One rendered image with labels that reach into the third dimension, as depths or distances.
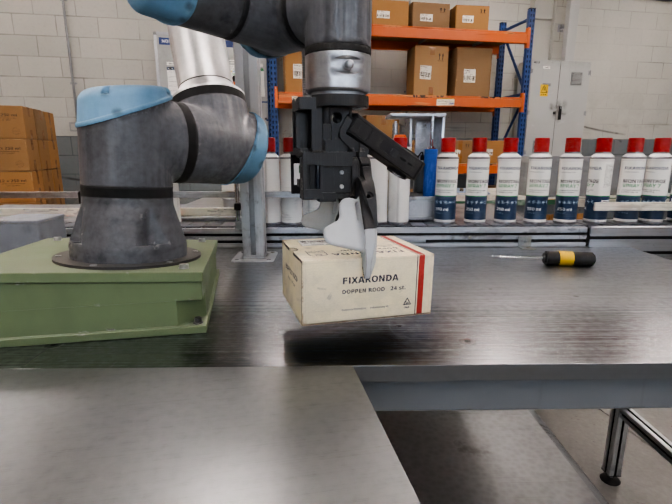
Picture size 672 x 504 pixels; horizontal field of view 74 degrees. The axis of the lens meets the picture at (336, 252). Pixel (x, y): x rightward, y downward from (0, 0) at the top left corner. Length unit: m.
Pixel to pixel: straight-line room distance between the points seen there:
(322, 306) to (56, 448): 0.27
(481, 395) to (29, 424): 0.46
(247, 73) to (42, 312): 0.57
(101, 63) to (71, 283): 5.18
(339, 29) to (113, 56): 5.24
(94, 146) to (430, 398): 0.51
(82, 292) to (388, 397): 0.38
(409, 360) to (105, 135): 0.45
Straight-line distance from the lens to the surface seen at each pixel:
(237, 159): 0.70
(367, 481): 0.35
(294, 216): 1.08
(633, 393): 0.67
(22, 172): 4.37
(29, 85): 5.92
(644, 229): 1.30
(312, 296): 0.50
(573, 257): 1.00
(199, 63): 0.76
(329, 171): 0.51
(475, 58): 5.38
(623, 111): 7.43
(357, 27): 0.53
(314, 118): 0.52
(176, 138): 0.65
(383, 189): 1.08
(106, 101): 0.64
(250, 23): 0.57
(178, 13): 0.54
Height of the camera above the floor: 1.06
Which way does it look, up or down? 13 degrees down
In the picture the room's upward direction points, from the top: straight up
